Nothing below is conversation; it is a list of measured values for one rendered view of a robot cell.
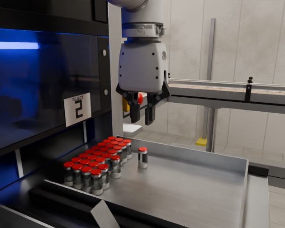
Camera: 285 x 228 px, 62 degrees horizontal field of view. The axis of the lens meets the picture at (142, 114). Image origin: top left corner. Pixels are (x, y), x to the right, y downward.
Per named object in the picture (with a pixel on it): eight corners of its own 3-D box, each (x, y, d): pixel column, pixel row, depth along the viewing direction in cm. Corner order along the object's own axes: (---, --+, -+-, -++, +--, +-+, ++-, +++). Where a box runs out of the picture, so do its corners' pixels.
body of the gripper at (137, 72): (172, 36, 49) (170, 90, 52) (129, 37, 53) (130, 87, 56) (159, 34, 42) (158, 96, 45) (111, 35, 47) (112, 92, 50)
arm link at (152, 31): (171, 26, 49) (171, 40, 50) (133, 27, 53) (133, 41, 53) (155, 22, 42) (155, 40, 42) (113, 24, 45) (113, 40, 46)
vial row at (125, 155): (79, 191, 46) (78, 169, 45) (125, 154, 62) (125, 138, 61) (88, 194, 45) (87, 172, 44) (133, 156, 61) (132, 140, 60)
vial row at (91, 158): (71, 188, 47) (68, 167, 46) (118, 153, 63) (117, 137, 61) (79, 191, 46) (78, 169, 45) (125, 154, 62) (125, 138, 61)
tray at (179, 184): (45, 196, 45) (43, 180, 44) (117, 146, 67) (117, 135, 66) (236, 266, 31) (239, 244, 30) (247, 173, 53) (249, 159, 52)
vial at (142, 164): (136, 167, 55) (136, 150, 54) (140, 163, 57) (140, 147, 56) (144, 169, 54) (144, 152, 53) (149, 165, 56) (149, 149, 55)
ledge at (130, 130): (88, 136, 81) (88, 131, 80) (110, 125, 92) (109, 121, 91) (124, 143, 75) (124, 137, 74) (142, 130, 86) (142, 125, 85)
